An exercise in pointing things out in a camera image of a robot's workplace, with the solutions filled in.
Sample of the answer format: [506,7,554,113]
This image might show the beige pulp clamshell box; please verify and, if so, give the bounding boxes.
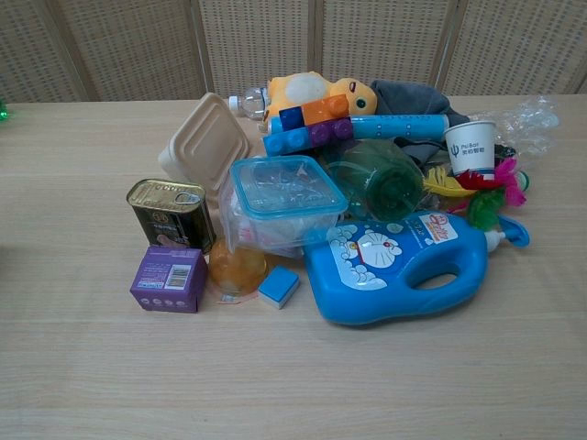
[157,92,251,193]

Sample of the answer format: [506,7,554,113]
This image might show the green gold tin can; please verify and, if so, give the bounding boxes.
[126,178,217,256]

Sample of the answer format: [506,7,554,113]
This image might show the purple cardboard box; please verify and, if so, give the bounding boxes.
[129,245,208,315]

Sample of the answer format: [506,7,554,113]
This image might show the clear container with blue lid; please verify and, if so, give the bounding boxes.
[217,155,349,259]

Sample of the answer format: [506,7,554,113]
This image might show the blue white eraser block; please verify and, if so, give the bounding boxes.
[257,265,301,310]

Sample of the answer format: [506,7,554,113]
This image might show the orange jelly cup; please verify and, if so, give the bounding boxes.
[208,237,269,296]

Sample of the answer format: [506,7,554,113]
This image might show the colourful toy building blocks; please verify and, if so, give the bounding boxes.
[262,95,354,157]

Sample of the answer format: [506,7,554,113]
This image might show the green plastic bottle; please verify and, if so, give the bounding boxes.
[327,139,426,223]

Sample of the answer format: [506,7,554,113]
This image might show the blue cartoon detergent bottle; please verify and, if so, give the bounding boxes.
[303,210,531,326]

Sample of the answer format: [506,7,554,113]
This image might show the clear plastic water bottle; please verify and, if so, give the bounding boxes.
[227,85,274,122]

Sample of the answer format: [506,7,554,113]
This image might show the yellow plush duck toy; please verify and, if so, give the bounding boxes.
[266,75,379,119]

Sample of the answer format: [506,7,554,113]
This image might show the blue cylindrical tube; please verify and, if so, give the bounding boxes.
[269,114,448,140]

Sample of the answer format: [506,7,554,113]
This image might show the grey cloth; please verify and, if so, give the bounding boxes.
[369,79,473,161]

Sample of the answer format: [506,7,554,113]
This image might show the woven folding screen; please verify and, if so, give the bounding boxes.
[0,0,587,105]

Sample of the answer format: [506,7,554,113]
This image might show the colourful feather shuttlecock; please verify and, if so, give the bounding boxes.
[422,157,533,232]

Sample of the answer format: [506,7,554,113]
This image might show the white paper cup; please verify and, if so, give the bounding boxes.
[442,120,498,181]

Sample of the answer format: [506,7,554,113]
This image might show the clear plastic bag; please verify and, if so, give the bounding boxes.
[493,94,561,160]

